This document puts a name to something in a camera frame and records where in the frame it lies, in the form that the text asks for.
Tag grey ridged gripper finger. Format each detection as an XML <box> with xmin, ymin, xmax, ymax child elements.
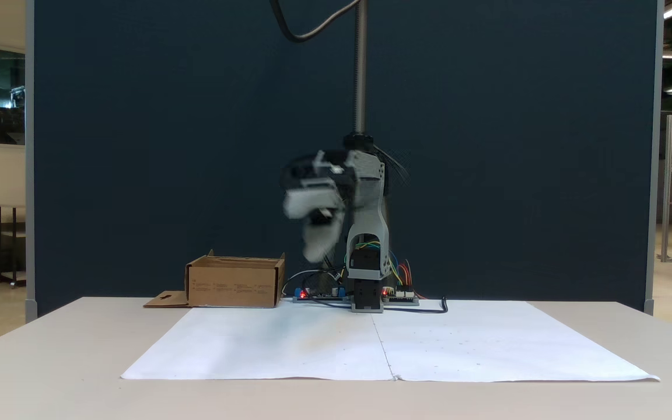
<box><xmin>303</xmin><ymin>217</ymin><xmax>344</xmax><ymax>263</ymax></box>

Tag circuit board with blue parts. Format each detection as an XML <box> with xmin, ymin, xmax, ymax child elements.
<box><xmin>292</xmin><ymin>286</ymin><xmax>352</xmax><ymax>305</ymax></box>

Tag circuit board with white connectors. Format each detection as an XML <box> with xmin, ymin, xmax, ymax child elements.
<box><xmin>383</xmin><ymin>289</ymin><xmax>420</xmax><ymax>306</ymax></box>

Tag brown cardboard box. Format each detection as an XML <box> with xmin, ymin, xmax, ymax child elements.
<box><xmin>143</xmin><ymin>250</ymin><xmax>286</xmax><ymax>309</ymax></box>

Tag white paper sheet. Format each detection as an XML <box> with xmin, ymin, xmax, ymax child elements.
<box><xmin>121</xmin><ymin>306</ymin><xmax>395</xmax><ymax>381</ymax></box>
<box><xmin>371</xmin><ymin>300</ymin><xmax>660</xmax><ymax>383</ymax></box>

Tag black and silver tripod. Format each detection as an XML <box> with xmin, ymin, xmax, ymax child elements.
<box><xmin>327</xmin><ymin>0</ymin><xmax>390</xmax><ymax>292</ymax></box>

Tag dark blue partition panel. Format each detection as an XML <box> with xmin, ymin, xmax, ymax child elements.
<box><xmin>26</xmin><ymin>0</ymin><xmax>663</xmax><ymax>319</ymax></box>

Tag dark shelf cart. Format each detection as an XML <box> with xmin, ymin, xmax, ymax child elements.
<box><xmin>0</xmin><ymin>204</ymin><xmax>26</xmax><ymax>288</ymax></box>

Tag white wire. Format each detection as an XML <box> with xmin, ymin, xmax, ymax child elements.
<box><xmin>282</xmin><ymin>268</ymin><xmax>337</xmax><ymax>296</ymax></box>

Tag coloured jumper wires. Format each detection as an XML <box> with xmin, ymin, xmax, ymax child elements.
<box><xmin>388</xmin><ymin>251</ymin><xmax>416</xmax><ymax>295</ymax></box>

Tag black motor wire loop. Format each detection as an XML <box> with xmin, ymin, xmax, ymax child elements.
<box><xmin>374</xmin><ymin>146</ymin><xmax>411</xmax><ymax>185</ymax></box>

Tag black power cable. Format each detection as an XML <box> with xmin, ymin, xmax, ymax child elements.
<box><xmin>383</xmin><ymin>297</ymin><xmax>449</xmax><ymax>314</ymax></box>

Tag grey hanging cable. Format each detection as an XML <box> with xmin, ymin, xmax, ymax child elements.
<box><xmin>270</xmin><ymin>0</ymin><xmax>361</xmax><ymax>43</ymax></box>

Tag framed wall window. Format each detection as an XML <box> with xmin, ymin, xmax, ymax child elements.
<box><xmin>0</xmin><ymin>42</ymin><xmax>26</xmax><ymax>151</ymax></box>

